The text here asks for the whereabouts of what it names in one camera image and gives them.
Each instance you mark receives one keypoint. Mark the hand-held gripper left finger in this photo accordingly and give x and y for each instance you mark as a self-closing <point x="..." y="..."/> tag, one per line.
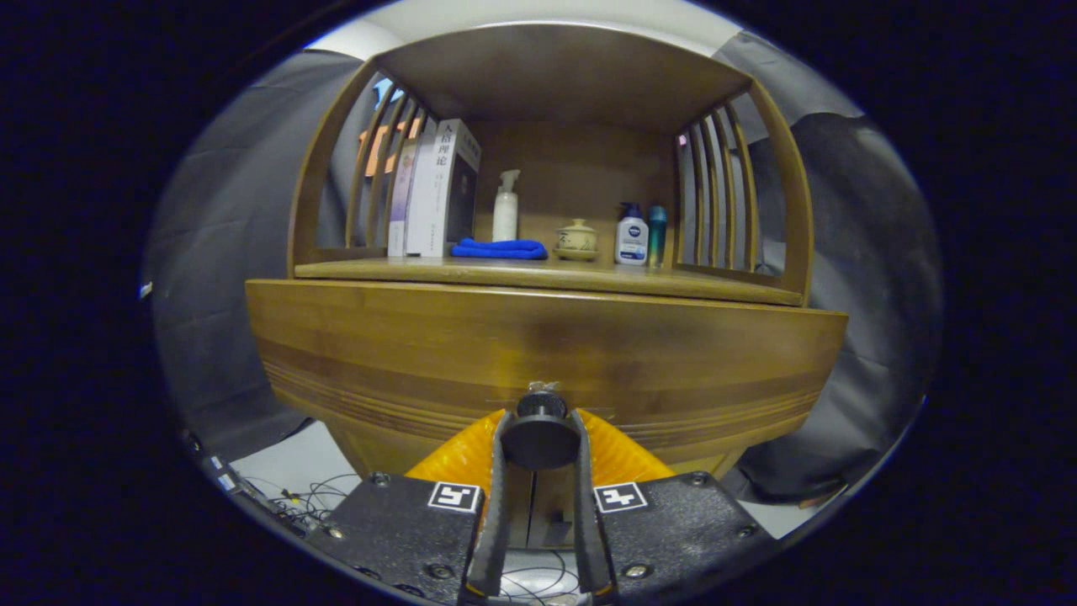
<point x="496" y="522"/>

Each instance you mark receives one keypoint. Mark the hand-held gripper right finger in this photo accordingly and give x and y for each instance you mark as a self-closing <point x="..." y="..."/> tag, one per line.
<point x="589" y="539"/>

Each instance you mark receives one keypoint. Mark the black round drawer knob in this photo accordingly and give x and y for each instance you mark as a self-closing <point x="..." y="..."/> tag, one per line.
<point x="540" y="438"/>

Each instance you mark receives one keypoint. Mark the wooden cabinet door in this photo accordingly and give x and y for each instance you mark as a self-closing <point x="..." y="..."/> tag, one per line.
<point x="520" y="505"/>
<point x="555" y="492"/>

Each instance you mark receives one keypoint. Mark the wooden countertop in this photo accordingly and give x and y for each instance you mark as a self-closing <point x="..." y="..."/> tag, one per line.
<point x="572" y="273"/>

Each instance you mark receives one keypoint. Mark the wooden cabinet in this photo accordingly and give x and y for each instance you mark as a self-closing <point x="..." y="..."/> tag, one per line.
<point x="572" y="168"/>

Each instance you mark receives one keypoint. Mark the blue folded cloth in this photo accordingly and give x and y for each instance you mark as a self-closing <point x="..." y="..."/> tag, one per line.
<point x="501" y="249"/>

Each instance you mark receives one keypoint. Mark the black floor device box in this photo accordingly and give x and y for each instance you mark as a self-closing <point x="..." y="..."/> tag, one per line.
<point x="220" y="473"/>

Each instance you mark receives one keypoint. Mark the beige lidded teacup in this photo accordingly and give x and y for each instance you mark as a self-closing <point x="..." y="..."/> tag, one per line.
<point x="576" y="238"/>

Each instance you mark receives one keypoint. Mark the white pump bottle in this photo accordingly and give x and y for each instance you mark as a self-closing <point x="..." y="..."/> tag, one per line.
<point x="505" y="220"/>

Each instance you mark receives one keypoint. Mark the white lotion bottle blue cap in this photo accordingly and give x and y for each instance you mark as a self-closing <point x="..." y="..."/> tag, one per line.
<point x="631" y="240"/>

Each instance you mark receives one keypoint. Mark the teal slim bottle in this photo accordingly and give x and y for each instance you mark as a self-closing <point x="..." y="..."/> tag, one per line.
<point x="656" y="240"/>

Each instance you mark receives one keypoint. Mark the thick white book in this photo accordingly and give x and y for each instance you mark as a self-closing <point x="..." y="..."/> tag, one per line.
<point x="437" y="194"/>

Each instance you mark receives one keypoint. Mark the thin lilac book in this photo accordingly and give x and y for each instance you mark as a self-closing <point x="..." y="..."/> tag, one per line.
<point x="400" y="202"/>

